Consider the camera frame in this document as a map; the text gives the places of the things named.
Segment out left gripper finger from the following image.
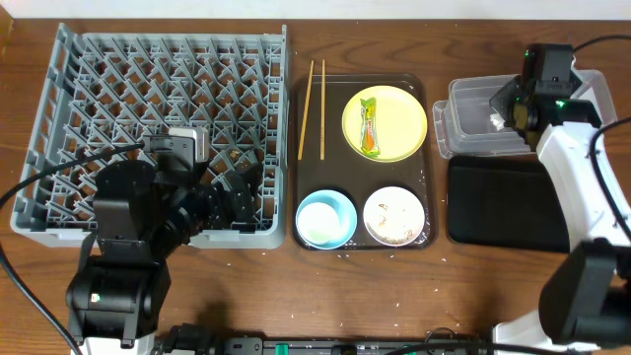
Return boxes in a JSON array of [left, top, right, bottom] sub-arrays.
[[224, 171, 257, 232], [238, 163, 263, 197]]

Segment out white napkin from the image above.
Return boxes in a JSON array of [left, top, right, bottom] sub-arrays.
[[490, 113, 506, 131]]

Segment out wooden chopstick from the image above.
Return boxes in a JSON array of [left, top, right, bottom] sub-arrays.
[[319, 59, 326, 161], [298, 60, 315, 161]]

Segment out green orange snack wrapper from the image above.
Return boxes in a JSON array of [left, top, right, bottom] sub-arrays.
[[360, 98, 381, 158]]

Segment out white bowl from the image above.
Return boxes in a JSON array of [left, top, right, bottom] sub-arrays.
[[363, 186, 426, 247]]

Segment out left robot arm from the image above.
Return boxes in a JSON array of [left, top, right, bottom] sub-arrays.
[[66, 158, 263, 349]]

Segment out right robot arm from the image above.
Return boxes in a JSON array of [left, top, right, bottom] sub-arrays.
[[489, 71, 630, 354]]

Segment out clear plastic waste bin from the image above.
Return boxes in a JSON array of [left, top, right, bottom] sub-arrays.
[[433, 69, 618, 160]]

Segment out black waste tray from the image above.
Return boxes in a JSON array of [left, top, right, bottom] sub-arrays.
[[447, 156, 570, 253]]

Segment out grey plastic dishwasher rack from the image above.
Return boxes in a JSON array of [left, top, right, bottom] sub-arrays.
[[10, 25, 290, 249]]

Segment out light blue bowl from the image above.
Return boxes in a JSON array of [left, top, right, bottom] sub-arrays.
[[295, 189, 358, 250]]

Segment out yellow round plate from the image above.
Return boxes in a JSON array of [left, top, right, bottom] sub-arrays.
[[342, 85, 428, 163]]

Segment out dark brown serving tray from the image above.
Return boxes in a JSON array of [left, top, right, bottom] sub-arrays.
[[290, 73, 439, 250]]

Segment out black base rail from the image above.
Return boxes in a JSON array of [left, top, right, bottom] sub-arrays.
[[152, 322, 583, 355]]

